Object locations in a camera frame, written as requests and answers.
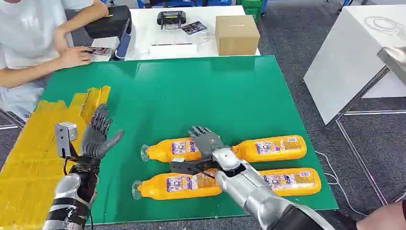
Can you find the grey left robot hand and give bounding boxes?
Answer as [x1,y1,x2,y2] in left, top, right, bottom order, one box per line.
[80,103,125,160]

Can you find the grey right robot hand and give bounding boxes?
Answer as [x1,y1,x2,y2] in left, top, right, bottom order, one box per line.
[188,126,225,159]

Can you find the orange drink bottle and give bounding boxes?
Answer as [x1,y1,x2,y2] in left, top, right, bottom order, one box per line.
[258,167,322,197]
[131,169,223,201]
[140,138,204,163]
[231,135,308,163]

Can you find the green table mat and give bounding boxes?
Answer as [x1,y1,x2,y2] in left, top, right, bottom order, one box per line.
[41,55,339,225]

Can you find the printed card with pen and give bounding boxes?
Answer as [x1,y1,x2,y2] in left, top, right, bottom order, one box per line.
[82,46,113,59]

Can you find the flat white box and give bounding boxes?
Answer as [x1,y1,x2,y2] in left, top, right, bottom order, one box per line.
[148,43,198,60]

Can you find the blue flat bag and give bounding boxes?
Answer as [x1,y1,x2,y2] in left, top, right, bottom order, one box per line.
[113,19,133,61]

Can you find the brown cardboard box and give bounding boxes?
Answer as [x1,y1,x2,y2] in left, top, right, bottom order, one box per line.
[214,14,261,57]

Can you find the dark printed photo card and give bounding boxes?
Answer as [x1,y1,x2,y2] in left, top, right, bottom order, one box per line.
[180,20,210,36]

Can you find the white desk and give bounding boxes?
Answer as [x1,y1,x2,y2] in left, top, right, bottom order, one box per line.
[90,5,261,61]

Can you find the black carrying case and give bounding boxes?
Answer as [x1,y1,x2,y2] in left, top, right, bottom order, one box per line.
[83,5,133,41]

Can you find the person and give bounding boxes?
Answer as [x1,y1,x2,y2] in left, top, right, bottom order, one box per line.
[0,0,110,120]

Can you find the black handheld controller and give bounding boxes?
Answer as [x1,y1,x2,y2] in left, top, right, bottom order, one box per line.
[157,10,187,31]

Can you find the green plastic crate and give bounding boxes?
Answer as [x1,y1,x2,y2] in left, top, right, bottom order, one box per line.
[236,0,264,23]

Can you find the black robot foot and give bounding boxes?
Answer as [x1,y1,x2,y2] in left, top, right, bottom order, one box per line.
[328,210,360,230]

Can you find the white side table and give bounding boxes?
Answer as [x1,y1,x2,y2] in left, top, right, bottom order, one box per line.
[303,4,406,127]

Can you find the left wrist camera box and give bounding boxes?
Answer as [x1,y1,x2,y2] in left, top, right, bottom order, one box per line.
[54,122,79,159]

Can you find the white floor cable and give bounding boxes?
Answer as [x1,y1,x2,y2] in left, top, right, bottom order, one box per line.
[314,150,369,217]

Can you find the coiled white cable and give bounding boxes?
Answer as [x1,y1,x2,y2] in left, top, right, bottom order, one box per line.
[364,15,406,36]

